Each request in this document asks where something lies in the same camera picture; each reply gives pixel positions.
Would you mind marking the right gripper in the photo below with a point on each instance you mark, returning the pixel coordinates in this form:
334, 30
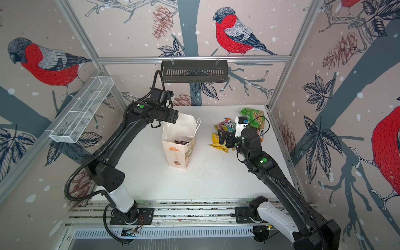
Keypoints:
227, 134

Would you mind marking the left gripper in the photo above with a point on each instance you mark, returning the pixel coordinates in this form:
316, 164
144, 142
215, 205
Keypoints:
174, 115

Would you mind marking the teal snack packet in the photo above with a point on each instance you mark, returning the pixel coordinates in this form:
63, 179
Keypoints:
229, 125

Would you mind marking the yellow snack packet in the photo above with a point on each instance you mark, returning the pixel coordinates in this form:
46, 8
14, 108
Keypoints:
215, 143

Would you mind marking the printed paper bag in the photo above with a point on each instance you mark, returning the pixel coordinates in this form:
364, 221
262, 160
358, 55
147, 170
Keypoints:
179, 140

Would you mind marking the purple snack packet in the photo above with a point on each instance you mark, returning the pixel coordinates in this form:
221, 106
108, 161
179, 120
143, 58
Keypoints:
181, 142

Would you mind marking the orange candy packet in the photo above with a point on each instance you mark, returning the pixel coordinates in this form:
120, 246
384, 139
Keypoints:
260, 132

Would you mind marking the green snack packet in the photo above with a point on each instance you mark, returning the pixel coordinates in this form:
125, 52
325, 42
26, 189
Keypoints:
255, 117

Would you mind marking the Fox's fruits candy packet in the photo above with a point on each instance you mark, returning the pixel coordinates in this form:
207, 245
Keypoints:
221, 126

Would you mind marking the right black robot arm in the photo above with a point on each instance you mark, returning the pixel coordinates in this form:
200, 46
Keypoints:
302, 225

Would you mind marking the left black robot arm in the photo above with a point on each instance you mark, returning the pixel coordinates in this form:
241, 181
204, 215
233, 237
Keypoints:
102, 164

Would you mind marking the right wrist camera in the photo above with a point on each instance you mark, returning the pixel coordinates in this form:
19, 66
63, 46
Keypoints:
241, 123

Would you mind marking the black wall basket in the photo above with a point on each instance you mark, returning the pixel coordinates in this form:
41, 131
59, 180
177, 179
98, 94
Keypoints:
195, 71

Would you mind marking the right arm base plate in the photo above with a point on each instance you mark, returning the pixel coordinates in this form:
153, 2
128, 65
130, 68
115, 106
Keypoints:
243, 215

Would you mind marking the white wire mesh basket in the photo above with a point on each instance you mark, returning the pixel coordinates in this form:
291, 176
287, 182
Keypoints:
84, 107

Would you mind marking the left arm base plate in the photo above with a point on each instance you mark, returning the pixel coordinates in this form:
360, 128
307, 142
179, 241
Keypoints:
135, 216

